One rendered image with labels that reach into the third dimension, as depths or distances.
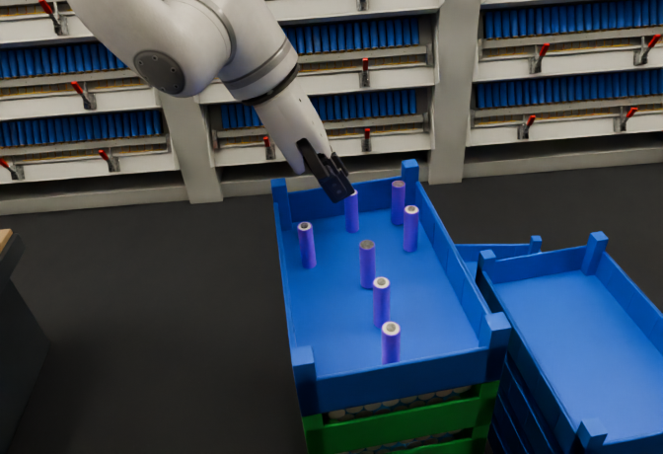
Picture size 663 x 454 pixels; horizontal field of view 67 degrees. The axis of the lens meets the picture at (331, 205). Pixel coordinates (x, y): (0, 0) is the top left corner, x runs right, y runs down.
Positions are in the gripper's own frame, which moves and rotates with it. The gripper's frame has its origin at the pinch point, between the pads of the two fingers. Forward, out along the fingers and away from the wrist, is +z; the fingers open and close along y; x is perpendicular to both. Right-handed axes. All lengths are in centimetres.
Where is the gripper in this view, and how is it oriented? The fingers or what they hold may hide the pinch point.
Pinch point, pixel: (333, 177)
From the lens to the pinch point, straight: 64.4
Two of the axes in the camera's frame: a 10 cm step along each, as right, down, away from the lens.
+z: 4.8, 6.6, 5.8
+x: 8.7, -4.7, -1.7
